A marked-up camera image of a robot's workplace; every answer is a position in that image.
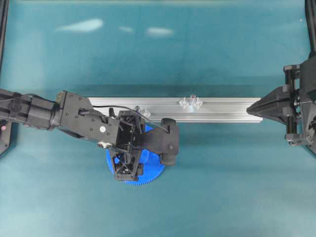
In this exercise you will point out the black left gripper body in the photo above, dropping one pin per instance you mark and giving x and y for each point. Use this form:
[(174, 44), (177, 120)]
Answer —
[(79, 119)]

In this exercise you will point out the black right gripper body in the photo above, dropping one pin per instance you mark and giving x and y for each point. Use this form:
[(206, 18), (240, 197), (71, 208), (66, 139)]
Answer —
[(301, 125)]

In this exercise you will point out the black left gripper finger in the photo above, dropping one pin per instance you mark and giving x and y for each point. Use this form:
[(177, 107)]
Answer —
[(126, 165)]

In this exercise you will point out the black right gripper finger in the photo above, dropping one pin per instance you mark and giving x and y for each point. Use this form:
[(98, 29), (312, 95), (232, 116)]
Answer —
[(275, 116), (279, 101)]

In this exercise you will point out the large blue plastic gear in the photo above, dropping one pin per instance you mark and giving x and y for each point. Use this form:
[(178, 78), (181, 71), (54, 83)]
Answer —
[(152, 168)]

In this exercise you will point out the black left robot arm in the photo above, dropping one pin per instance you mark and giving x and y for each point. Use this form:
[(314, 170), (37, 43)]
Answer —
[(34, 111)]

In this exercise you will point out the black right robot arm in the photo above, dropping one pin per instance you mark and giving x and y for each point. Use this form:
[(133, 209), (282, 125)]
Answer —
[(310, 12)]

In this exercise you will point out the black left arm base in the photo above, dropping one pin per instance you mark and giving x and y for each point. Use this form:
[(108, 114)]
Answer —
[(5, 135)]

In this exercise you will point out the white bracket at left shaft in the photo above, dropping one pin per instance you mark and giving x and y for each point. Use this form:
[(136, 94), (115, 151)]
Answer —
[(144, 112)]

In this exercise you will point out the white bracket at shaft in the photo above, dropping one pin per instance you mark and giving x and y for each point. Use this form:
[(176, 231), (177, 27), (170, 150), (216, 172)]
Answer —
[(144, 112), (193, 103)]

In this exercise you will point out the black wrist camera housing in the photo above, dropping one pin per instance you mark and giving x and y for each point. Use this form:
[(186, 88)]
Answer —
[(162, 141)]

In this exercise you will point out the silver aluminium extrusion rail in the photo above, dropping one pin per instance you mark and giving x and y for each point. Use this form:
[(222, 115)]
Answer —
[(213, 110)]

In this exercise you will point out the white bracket at middle shaft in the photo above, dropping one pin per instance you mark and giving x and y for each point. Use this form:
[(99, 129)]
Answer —
[(193, 103)]

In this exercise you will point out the black left frame post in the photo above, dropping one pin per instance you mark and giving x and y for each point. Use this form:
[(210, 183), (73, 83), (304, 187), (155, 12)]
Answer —
[(4, 5)]

